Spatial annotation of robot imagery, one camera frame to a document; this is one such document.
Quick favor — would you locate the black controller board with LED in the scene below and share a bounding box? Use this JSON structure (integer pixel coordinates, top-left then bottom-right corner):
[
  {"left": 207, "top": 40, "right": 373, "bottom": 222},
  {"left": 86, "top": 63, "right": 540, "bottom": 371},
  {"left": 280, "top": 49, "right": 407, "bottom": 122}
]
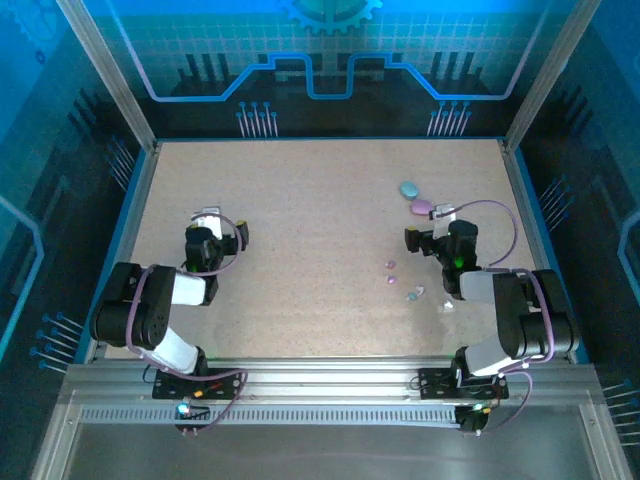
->
[
  {"left": 174, "top": 402, "right": 211, "bottom": 436},
  {"left": 457, "top": 403, "right": 489, "bottom": 437}
]

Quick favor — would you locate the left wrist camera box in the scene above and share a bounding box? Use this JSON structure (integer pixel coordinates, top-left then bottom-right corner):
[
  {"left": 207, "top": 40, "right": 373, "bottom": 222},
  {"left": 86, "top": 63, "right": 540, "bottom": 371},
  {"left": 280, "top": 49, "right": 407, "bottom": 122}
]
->
[{"left": 191, "top": 204, "right": 225, "bottom": 242}]

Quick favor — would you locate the aluminium front rail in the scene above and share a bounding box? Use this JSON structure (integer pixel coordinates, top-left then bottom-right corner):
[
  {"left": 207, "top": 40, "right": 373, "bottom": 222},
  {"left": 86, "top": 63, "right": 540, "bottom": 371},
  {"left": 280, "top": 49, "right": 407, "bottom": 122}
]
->
[{"left": 59, "top": 355, "right": 606, "bottom": 406}]

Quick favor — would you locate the grey metal front panel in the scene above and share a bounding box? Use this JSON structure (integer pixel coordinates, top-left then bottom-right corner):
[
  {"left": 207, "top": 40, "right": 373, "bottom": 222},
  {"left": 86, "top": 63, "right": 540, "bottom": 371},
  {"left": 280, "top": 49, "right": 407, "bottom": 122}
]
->
[{"left": 29, "top": 394, "right": 631, "bottom": 480}]

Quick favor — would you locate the aluminium frame post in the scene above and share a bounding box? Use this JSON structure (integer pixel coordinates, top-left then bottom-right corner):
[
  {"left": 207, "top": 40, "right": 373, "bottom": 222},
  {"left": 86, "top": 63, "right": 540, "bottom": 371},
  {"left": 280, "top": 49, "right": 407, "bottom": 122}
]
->
[
  {"left": 54, "top": 0, "right": 159, "bottom": 154},
  {"left": 502, "top": 0, "right": 604, "bottom": 154}
]

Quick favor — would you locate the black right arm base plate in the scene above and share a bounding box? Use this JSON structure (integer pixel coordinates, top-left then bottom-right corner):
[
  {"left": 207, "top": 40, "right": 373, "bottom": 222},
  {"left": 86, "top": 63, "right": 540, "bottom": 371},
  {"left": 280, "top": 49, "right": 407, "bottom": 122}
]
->
[{"left": 418, "top": 367, "right": 510, "bottom": 401}]

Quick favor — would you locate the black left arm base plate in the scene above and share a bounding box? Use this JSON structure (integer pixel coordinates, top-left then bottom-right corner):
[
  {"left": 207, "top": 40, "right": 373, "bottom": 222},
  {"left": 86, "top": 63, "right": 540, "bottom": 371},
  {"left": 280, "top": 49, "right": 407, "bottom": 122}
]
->
[{"left": 152, "top": 367, "right": 245, "bottom": 401}]

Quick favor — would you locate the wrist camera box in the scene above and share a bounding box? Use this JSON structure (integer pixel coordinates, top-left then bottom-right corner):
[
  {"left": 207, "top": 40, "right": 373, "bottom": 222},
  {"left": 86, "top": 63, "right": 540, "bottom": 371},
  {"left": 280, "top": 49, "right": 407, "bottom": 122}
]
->
[
  {"left": 428, "top": 202, "right": 459, "bottom": 240},
  {"left": 191, "top": 204, "right": 225, "bottom": 242}
]

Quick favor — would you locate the aluminium table side rail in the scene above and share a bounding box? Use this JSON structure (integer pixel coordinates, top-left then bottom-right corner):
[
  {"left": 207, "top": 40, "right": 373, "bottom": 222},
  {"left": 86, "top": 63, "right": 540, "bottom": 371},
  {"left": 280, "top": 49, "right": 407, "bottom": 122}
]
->
[
  {"left": 499, "top": 138, "right": 589, "bottom": 364},
  {"left": 82, "top": 139, "right": 161, "bottom": 364}
]

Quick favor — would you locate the grey slotted cable duct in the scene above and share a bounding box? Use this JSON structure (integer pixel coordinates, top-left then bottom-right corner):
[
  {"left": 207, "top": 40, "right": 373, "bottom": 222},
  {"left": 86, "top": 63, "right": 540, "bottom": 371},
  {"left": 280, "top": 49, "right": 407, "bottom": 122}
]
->
[{"left": 79, "top": 405, "right": 464, "bottom": 427}]

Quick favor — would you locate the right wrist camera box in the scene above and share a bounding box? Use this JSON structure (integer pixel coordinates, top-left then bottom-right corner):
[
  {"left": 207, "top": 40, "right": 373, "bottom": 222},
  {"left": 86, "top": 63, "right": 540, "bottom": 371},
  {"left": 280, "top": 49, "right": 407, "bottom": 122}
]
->
[{"left": 428, "top": 202, "right": 459, "bottom": 240}]

